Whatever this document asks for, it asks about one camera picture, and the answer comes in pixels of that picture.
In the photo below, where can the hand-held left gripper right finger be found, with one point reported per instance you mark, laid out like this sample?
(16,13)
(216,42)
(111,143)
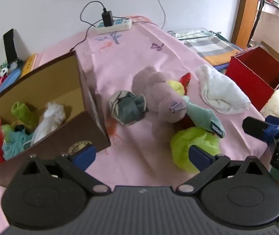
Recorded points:
(198,155)

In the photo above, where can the black phone stand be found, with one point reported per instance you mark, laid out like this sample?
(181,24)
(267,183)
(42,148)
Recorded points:
(10,45)

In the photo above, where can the white towel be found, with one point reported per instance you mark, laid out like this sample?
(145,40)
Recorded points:
(221,90)

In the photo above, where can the striped bedding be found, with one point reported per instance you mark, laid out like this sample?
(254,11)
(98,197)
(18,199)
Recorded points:
(203,42)

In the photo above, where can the teal cloth with dark label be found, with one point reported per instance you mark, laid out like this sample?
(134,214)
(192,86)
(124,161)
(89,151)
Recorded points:
(204,117)

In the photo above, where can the panda plush toy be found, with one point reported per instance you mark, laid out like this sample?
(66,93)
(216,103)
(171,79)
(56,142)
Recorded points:
(7,69)

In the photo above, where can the green mesh bath pouf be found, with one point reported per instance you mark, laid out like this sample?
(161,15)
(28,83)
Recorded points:
(190,139)

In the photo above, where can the yellow flat box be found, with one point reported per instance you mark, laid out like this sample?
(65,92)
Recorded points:
(29,64)

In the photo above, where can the grey sock bundle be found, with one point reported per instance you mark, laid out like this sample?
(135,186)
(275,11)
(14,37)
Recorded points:
(127,109)

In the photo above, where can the light blue mesh pouf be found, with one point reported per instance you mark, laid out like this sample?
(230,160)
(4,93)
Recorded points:
(15,144)

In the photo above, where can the brown cardboard box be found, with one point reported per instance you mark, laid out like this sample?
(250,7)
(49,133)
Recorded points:
(56,85)

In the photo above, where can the red open box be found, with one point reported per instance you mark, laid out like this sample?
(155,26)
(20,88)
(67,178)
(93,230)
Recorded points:
(249,78)

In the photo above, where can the green cloth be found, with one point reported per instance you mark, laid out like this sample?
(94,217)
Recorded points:
(24,112)

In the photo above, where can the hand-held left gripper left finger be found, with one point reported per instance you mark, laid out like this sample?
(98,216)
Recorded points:
(85,155)

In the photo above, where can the white thin cloth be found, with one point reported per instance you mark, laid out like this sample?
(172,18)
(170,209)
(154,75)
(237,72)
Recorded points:
(50,120)

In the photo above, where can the pink printed tablecloth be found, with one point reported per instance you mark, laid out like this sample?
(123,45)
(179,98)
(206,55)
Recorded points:
(134,58)

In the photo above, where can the white power strip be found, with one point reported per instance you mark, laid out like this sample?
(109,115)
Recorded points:
(116,25)

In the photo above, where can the purple plush toy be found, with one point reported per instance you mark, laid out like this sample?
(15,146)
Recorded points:
(159,95)

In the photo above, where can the black charger plug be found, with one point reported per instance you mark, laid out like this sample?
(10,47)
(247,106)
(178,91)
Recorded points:
(107,18)

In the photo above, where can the wooden door frame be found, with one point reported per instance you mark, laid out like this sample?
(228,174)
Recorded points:
(246,9)

